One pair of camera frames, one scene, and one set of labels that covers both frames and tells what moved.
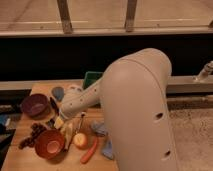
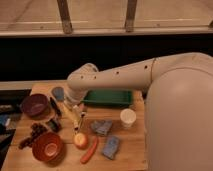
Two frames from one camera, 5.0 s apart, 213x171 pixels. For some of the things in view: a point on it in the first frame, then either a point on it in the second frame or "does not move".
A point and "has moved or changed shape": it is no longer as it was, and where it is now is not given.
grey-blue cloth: (99, 128) does not move
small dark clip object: (51, 123) does not move
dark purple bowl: (36, 105) does not move
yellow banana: (67, 129) has moved or changed shape
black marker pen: (53, 103) does not move
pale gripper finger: (59, 122) to (78, 112)
